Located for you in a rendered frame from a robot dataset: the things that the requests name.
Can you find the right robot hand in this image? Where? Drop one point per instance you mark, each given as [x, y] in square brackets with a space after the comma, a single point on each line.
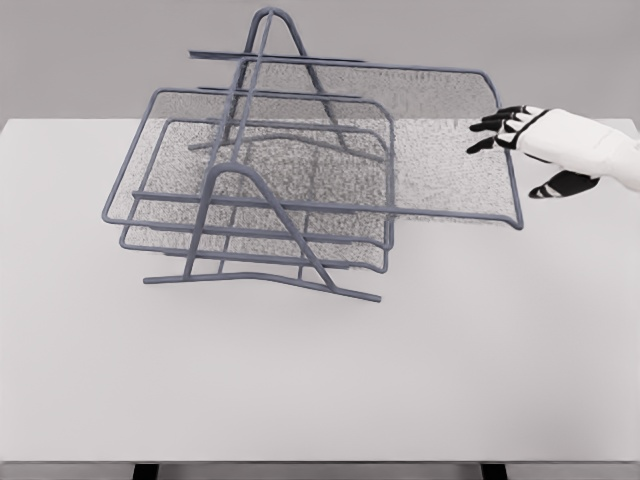
[560, 140]

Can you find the grey mesh folder tray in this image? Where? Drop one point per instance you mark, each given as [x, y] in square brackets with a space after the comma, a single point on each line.
[190, 105]
[345, 258]
[450, 175]

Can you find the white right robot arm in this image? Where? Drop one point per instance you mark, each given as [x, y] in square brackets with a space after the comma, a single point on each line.
[627, 160]

